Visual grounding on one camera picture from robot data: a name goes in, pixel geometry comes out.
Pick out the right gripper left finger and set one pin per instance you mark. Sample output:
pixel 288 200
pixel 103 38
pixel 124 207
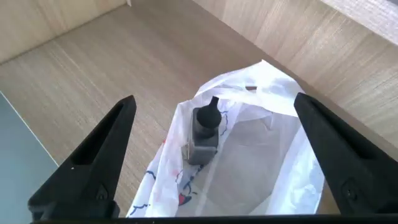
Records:
pixel 102 158

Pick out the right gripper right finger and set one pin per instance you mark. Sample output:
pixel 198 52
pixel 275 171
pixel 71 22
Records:
pixel 348 161

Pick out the white plastic shopping bag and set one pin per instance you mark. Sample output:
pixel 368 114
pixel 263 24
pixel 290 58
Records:
pixel 280 168

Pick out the grey bag holder clip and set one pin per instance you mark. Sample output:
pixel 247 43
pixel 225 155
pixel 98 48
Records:
pixel 203 133

